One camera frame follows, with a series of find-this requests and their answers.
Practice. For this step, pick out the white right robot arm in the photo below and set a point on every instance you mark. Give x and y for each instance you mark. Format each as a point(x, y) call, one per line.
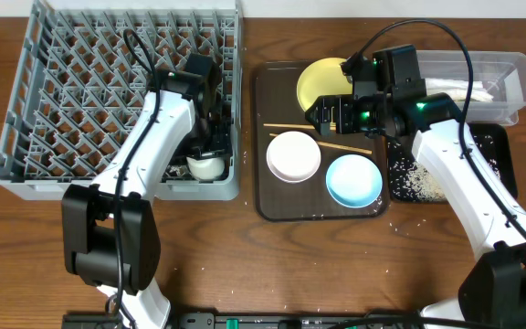
point(494, 292)

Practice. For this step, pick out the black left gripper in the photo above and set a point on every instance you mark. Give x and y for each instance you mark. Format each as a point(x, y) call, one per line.
point(210, 152)

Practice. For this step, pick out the yellow plastic plate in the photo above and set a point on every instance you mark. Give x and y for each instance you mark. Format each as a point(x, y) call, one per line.
point(323, 77)

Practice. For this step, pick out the pile of white rice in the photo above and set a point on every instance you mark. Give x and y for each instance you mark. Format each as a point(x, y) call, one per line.
point(410, 182)

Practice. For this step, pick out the dark brown serving tray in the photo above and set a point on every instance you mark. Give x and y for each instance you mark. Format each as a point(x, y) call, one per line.
point(274, 100)

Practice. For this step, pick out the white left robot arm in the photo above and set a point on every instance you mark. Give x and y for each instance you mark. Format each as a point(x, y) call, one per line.
point(109, 232)

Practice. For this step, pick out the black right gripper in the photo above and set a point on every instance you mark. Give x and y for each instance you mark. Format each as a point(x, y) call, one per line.
point(343, 103)

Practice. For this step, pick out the upper wooden chopstick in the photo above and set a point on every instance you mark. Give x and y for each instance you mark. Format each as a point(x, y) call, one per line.
point(291, 126)

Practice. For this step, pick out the light blue plastic bowl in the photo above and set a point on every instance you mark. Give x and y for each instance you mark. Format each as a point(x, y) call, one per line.
point(354, 181)

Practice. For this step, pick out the grey plastic dish rack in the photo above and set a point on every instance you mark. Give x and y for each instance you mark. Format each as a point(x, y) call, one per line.
point(79, 88)

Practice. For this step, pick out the cream plastic cup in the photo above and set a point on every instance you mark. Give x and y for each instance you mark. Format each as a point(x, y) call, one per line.
point(206, 169)

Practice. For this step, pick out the wooden chopstick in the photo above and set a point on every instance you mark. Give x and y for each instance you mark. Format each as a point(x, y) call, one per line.
point(291, 126)
point(328, 145)

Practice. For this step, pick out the black waste tray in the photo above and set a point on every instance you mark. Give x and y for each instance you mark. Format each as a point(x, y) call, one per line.
point(500, 134)

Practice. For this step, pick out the white paper napkin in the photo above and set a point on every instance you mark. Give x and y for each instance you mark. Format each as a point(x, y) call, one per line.
point(457, 89)

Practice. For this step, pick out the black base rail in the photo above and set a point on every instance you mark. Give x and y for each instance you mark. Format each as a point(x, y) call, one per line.
point(211, 321)

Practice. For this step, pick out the lower wooden chopstick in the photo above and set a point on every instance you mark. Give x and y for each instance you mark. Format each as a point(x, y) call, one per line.
point(328, 145)

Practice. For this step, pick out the clear plastic waste bin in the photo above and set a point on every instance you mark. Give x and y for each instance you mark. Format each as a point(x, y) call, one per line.
point(503, 75)

